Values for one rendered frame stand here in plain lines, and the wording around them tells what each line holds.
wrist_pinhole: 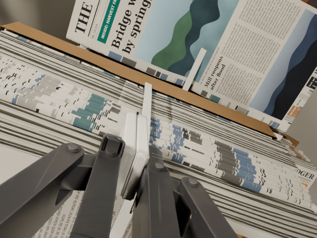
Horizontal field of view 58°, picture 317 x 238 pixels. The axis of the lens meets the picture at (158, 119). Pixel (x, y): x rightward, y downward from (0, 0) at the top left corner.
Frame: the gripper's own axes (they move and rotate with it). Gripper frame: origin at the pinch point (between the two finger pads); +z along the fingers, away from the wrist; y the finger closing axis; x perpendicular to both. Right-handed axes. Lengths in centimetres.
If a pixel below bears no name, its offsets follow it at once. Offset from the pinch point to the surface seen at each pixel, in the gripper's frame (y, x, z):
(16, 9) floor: -52, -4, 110
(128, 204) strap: 1.1, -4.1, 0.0
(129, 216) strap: 1.5, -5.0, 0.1
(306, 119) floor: 86, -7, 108
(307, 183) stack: 54, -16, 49
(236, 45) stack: 11.7, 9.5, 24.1
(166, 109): 3.7, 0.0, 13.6
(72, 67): -7.5, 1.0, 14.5
